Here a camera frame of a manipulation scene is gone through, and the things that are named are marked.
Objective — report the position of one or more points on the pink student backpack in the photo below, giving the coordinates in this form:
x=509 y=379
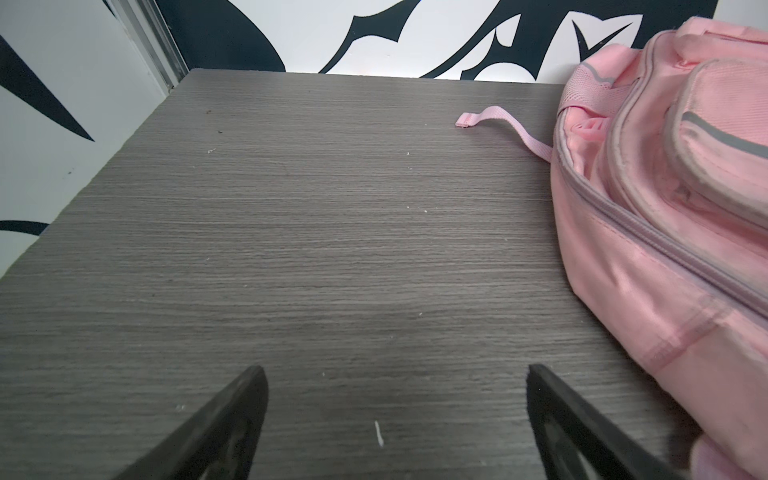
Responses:
x=659 y=186

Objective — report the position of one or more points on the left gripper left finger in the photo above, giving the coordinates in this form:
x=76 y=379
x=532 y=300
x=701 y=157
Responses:
x=218 y=442

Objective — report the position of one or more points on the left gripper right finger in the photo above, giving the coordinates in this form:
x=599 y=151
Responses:
x=576 y=441

